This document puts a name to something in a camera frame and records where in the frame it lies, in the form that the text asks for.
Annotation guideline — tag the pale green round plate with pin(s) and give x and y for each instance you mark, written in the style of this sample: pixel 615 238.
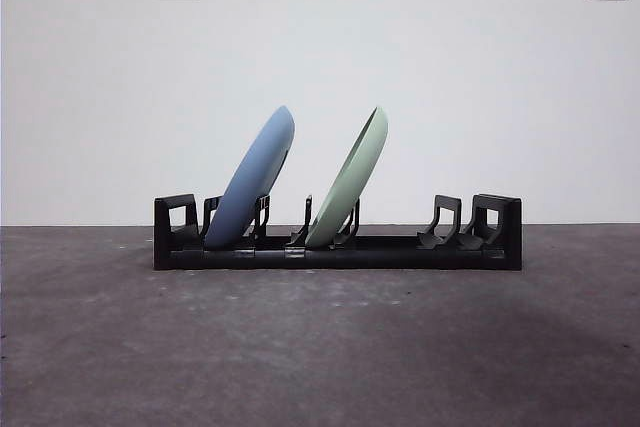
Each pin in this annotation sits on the pale green round plate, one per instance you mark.
pixel 350 187

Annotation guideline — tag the blue round plate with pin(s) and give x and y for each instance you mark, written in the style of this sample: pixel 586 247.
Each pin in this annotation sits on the blue round plate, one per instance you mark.
pixel 255 172

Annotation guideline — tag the black plastic plate rack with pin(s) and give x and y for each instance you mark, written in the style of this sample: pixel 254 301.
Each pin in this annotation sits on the black plastic plate rack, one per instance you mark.
pixel 400 257

